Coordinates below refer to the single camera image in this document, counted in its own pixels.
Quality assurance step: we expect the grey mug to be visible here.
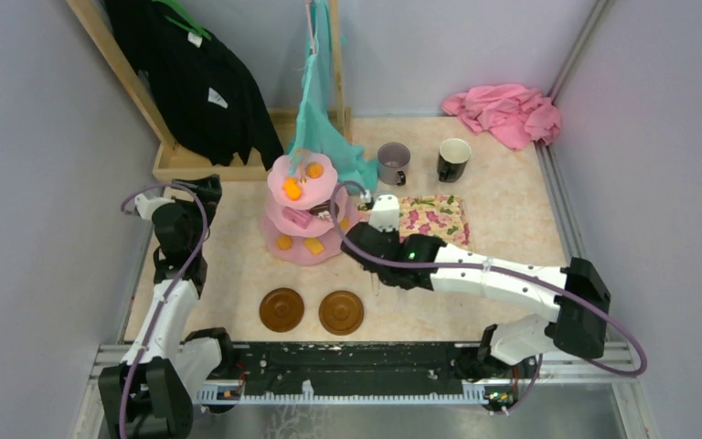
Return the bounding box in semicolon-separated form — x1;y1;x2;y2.
377;142;411;187

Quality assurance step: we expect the floral serving tray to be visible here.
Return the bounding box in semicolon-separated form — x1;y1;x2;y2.
356;194;472;249

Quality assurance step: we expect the black mug white inside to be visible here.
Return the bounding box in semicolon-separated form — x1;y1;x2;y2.
437;138;472;183

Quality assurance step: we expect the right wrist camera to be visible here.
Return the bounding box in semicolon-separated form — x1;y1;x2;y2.
367;194;400;233

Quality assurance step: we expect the green clothes hanger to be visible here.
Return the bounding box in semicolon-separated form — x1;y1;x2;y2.
153;0;211;40

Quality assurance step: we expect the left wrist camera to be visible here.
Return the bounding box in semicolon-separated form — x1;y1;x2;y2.
133;194;175;220

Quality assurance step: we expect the pink crumpled cloth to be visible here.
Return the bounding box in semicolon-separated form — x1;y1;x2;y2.
441;84;562;151

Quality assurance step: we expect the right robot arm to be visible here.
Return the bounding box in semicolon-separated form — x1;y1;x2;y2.
341;222;611;377

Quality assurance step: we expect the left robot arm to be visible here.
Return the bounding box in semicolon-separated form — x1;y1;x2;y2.
98;176;238;438

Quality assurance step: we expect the teal hanging shirt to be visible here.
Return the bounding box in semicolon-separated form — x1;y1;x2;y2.
287;1;378;190

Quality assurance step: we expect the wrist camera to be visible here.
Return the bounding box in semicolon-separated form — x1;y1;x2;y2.
367;194;400;233
133;194;175;220

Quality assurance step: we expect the orange biscuit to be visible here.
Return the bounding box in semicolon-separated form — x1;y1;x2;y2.
303;238;325;256

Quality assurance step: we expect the chocolate cake slice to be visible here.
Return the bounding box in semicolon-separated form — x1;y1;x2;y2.
308;200;333;220

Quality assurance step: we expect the orange croissant pastry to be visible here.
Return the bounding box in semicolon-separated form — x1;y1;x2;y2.
282;177;303;201

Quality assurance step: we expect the orange macaron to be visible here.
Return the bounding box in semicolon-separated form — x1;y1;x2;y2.
276;234;293;252
303;162;324;179

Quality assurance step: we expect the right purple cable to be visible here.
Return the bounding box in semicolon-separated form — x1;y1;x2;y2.
328;180;649;416

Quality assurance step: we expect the pink three-tier cake stand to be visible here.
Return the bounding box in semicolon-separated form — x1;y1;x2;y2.
260;151;359;265

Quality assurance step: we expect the brown wooden coaster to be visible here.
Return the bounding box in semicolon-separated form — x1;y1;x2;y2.
318;290;365;336
259;288;304;333

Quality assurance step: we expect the pink wafer biscuit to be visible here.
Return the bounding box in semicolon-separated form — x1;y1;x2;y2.
282;207;314;230

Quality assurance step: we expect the wooden clothes rack frame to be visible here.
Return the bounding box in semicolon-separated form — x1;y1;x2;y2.
67;0;353;183

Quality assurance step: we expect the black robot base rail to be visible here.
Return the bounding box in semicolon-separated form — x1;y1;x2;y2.
209;342;537;400

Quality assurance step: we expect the aluminium frame rail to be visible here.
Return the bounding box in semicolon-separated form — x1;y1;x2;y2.
536;1;660;438

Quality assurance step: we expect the black hanging shirt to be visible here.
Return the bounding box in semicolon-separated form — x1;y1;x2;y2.
104;0;283;169

